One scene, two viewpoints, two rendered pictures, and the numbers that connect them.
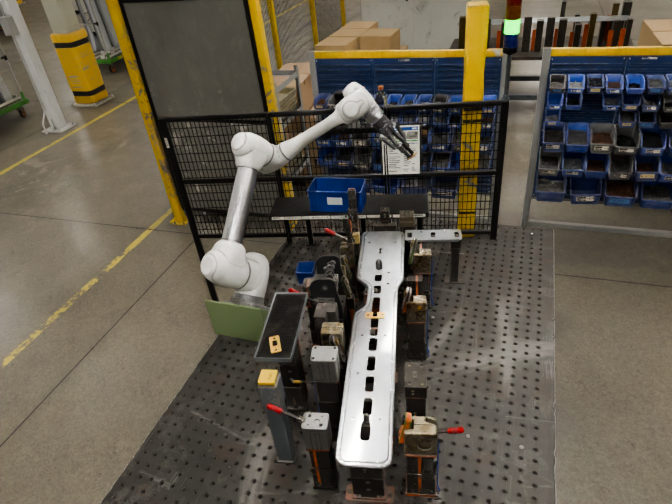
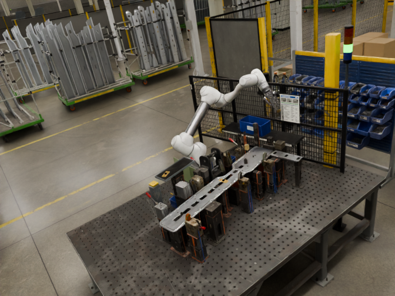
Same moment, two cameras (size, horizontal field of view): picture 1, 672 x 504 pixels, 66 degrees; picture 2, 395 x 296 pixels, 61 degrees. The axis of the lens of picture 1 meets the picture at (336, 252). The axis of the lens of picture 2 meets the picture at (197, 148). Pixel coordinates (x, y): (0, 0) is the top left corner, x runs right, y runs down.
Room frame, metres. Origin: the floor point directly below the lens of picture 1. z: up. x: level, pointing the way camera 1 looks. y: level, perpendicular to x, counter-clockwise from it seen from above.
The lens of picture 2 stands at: (-0.43, -1.45, 2.63)
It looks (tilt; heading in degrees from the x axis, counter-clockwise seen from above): 27 degrees down; 36
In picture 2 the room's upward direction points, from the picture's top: 10 degrees counter-clockwise
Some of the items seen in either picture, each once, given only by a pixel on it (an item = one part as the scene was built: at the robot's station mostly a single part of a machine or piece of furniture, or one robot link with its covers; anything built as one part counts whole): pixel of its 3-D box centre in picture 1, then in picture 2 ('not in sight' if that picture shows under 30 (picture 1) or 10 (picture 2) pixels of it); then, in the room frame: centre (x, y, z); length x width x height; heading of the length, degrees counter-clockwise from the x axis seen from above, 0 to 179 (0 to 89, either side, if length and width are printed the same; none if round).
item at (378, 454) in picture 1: (376, 319); (223, 182); (1.65, -0.14, 1.00); 1.38 x 0.22 x 0.02; 169
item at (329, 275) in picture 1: (332, 309); (213, 174); (1.81, 0.05, 0.94); 0.18 x 0.13 x 0.49; 169
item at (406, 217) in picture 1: (407, 241); (280, 157); (2.38, -0.40, 0.88); 0.08 x 0.08 x 0.36; 79
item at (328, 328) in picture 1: (337, 360); (200, 195); (1.54, 0.05, 0.89); 0.13 x 0.11 x 0.38; 79
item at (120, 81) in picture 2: not in sight; (89, 67); (5.57, 5.96, 0.88); 1.91 x 1.00 x 1.76; 155
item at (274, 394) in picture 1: (278, 419); (159, 206); (1.25, 0.28, 0.92); 0.08 x 0.08 x 0.44; 79
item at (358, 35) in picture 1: (366, 76); (368, 67); (6.67, -0.64, 0.52); 1.20 x 0.80 x 1.05; 155
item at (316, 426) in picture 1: (320, 452); (164, 223); (1.12, 0.14, 0.88); 0.11 x 0.10 x 0.36; 79
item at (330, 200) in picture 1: (337, 194); (254, 125); (2.61, -0.05, 1.10); 0.30 x 0.17 x 0.13; 74
